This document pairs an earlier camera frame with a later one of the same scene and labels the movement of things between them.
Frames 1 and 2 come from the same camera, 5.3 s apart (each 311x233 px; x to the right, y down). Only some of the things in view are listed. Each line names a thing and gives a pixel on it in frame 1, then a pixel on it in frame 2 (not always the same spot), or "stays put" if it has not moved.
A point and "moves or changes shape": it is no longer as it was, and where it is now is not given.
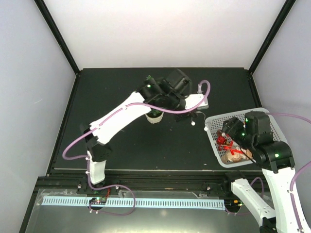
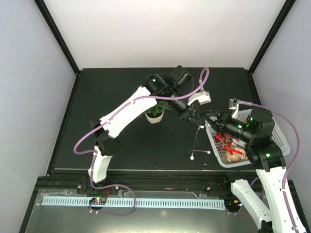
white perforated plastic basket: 214,124 stays put
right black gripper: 231,126 -> 221,122
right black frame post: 284,12 stays put
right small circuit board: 234,203 stays put
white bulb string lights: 193,123 moves or changes shape
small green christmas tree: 156,116 stays put
